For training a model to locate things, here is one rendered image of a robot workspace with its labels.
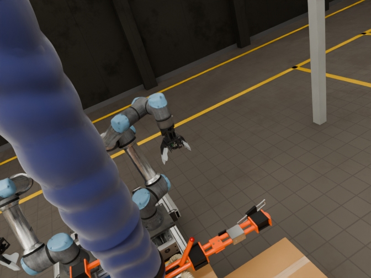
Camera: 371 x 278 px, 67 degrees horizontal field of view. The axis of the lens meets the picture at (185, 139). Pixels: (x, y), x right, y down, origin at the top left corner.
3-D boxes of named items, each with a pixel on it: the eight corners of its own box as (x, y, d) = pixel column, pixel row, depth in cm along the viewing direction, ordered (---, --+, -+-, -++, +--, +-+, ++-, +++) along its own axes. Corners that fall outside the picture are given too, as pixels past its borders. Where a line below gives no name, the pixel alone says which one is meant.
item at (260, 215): (257, 233, 134) (256, 226, 132) (249, 223, 140) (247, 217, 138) (271, 225, 136) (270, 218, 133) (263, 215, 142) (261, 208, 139)
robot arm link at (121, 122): (86, 146, 156) (109, 112, 116) (101, 135, 163) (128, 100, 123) (100, 161, 157) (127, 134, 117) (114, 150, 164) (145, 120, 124)
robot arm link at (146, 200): (133, 214, 171) (125, 198, 164) (148, 199, 179) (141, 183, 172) (147, 220, 164) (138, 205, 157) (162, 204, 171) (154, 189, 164)
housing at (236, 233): (234, 246, 133) (232, 240, 130) (227, 236, 138) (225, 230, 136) (246, 238, 134) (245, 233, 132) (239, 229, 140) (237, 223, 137)
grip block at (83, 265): (74, 285, 138) (70, 280, 136) (74, 272, 145) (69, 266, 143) (91, 277, 140) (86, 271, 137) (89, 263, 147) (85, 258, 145)
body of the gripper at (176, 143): (170, 154, 130) (163, 133, 124) (164, 146, 137) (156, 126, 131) (185, 146, 132) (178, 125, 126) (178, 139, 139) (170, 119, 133)
